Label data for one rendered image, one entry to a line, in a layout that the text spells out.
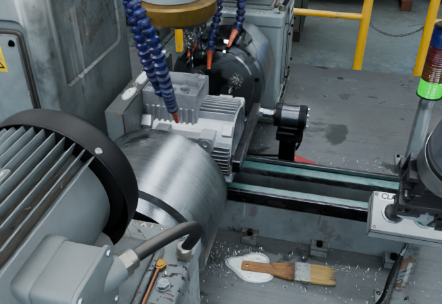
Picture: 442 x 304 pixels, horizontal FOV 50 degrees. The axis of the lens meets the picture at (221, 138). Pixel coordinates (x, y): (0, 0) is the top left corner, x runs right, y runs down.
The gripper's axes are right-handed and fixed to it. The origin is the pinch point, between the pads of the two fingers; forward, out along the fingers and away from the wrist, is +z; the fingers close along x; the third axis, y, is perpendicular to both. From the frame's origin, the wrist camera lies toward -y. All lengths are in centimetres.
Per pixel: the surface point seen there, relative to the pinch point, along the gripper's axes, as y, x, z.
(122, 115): 56, -11, 0
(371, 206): 8.5, -0.6, 2.5
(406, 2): -53, -320, 323
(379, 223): 7.0, 2.1, 2.3
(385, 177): 2.3, -16.6, 29.7
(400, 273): 0.7, 7.3, 15.2
